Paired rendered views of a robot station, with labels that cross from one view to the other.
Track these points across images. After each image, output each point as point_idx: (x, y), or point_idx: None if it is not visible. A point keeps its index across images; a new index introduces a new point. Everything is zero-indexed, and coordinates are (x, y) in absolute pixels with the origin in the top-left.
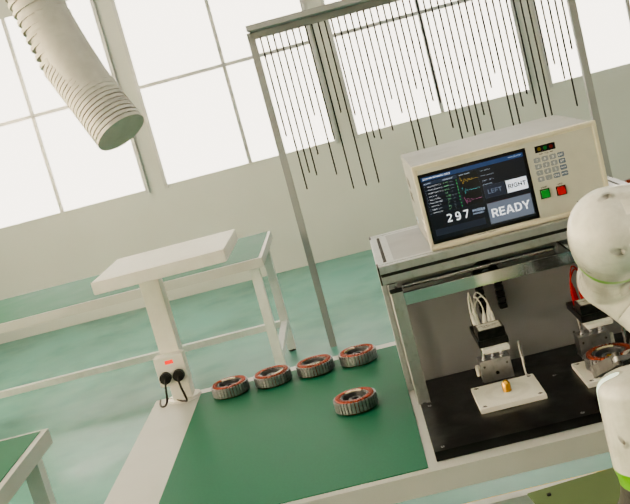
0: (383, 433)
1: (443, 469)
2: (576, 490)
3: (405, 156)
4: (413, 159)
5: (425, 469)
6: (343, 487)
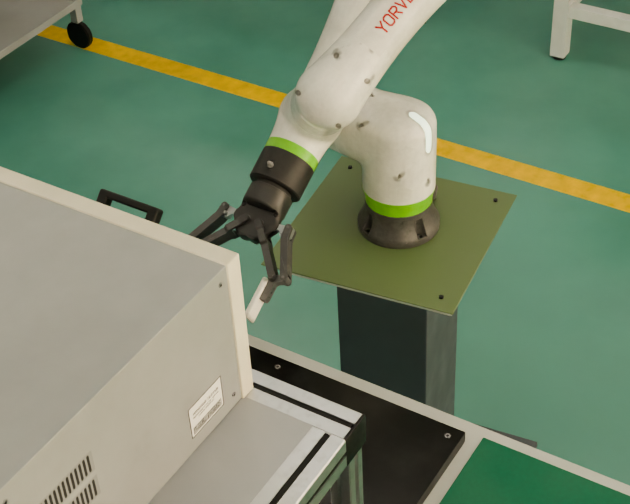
0: None
1: (471, 423)
2: (417, 286)
3: (34, 445)
4: (110, 358)
5: (488, 438)
6: (597, 484)
